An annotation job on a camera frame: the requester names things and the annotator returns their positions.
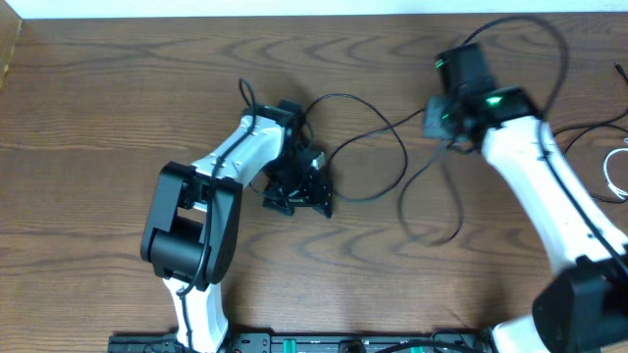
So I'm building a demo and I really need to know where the white USB cable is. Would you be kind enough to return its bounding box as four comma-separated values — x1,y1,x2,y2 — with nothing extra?
602,137,628,202

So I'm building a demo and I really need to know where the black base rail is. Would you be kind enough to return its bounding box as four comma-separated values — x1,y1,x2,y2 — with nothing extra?
106,328,494,353

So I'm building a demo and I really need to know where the thin black cable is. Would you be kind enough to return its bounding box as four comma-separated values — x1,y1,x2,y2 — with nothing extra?
301,92,428,204

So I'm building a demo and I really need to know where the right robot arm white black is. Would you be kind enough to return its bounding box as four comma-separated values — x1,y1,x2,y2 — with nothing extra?
425,44,627,352

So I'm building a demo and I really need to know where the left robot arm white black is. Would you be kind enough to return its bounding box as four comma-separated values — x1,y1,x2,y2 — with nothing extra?
140,100,333,352

